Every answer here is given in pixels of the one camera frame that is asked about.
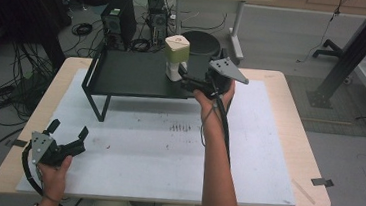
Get black metal shelf rack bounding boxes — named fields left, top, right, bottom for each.
left=78, top=35, right=240, bottom=134

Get black round stool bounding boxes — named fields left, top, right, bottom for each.
left=178, top=29, right=223, bottom=59

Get white table mat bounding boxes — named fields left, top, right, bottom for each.
left=15, top=60, right=307, bottom=206

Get coiled black cable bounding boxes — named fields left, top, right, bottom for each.
left=71, top=21, right=94, bottom=38

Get person's right hand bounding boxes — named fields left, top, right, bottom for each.
left=191, top=78, right=238, bottom=123

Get tangled black floor cables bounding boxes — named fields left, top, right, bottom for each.
left=0, top=38, right=62, bottom=132

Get right hand-held gripper cable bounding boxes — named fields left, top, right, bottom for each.
left=210, top=96, right=239, bottom=169

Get black metal stand post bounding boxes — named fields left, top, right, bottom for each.
left=304, top=0, right=366, bottom=113

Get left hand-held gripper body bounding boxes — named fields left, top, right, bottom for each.
left=28, top=130, right=88, bottom=171

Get beige green white carton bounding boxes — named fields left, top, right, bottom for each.
left=161, top=33, right=192, bottom=84

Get small black computer tower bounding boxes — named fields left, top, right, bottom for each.
left=143, top=0, right=173, bottom=47

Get large black computer tower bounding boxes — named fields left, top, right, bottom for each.
left=97, top=0, right=140, bottom=52

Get dark tape strip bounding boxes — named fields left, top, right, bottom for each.
left=4, top=138, right=29, bottom=150

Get left hand-held gripper cable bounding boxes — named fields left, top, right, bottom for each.
left=16, top=141, right=79, bottom=206

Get grey tape strip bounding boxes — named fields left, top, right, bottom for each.
left=309, top=176, right=335, bottom=188

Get dark curtain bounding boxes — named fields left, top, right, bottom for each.
left=0, top=0, right=113, bottom=74

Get hand-held gripper cable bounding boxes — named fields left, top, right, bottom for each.
left=210, top=96, right=239, bottom=169
left=16, top=141, right=79, bottom=206

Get person's left hand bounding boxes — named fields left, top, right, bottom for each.
left=34, top=152, right=75, bottom=206

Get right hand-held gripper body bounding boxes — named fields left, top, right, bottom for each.
left=179, top=53, right=252, bottom=104

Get black chair base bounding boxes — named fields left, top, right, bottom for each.
left=311, top=37, right=345, bottom=62

